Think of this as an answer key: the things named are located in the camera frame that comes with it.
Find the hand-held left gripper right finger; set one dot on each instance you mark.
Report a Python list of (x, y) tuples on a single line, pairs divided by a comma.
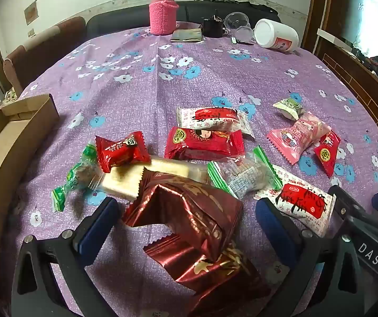
[(274, 228)]

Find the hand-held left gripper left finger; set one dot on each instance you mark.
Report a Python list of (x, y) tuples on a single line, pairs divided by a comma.
[(101, 224)]

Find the white red striped snack packet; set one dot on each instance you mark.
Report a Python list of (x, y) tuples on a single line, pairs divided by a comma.
[(301, 201), (213, 120)]

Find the small red triangular packet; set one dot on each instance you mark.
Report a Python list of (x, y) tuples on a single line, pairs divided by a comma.
[(327, 153)]

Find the cream wafer packet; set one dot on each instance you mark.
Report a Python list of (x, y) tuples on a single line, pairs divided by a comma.
[(126, 180)]

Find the clear green-edged snack packet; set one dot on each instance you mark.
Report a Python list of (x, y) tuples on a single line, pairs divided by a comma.
[(241, 175)]

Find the small red candy packet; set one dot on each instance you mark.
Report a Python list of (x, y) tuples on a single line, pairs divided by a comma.
[(121, 150)]

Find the dark red foil packet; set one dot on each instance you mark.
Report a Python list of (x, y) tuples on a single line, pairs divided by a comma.
[(189, 211), (215, 277)]

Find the pink cartoon snack packet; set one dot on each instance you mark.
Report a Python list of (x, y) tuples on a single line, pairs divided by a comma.
[(299, 135)]

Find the cardboard box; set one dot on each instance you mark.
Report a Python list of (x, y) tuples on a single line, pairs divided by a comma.
[(7, 158)]

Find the small green white candy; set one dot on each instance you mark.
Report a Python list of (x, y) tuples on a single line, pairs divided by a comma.
[(289, 109)]

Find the wooden cabinet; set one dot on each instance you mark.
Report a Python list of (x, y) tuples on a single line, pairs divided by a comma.
[(350, 72)]

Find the purple floral tablecloth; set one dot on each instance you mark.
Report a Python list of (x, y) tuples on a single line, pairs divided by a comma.
[(175, 89)]

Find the green printed bag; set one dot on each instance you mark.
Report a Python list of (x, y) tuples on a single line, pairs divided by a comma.
[(10, 95)]

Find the white plastic jar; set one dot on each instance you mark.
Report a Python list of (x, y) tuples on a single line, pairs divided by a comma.
[(276, 35)]

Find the brown chair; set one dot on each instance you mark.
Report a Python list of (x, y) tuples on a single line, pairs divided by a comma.
[(43, 49)]

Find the black sofa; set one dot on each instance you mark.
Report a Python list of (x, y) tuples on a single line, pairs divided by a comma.
[(119, 19)]

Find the clear plastic cup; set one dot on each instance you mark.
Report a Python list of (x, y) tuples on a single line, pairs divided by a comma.
[(238, 23)]

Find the black cup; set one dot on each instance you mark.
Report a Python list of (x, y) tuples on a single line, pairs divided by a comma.
[(212, 28)]

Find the pink thermos with knitted sleeve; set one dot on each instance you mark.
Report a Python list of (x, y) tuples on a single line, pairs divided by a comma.
[(162, 10)]

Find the wooden door frame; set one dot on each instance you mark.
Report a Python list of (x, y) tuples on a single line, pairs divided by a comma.
[(321, 10)]

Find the small wall picture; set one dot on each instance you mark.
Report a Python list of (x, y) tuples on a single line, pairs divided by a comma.
[(30, 12)]

